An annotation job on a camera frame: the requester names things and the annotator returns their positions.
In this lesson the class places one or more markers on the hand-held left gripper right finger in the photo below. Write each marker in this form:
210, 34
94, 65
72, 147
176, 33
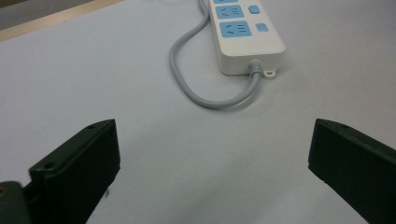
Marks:
355, 165

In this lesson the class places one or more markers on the white power strip blue sockets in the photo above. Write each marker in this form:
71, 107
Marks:
241, 34

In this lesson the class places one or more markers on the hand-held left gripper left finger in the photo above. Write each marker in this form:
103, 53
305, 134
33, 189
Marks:
77, 168

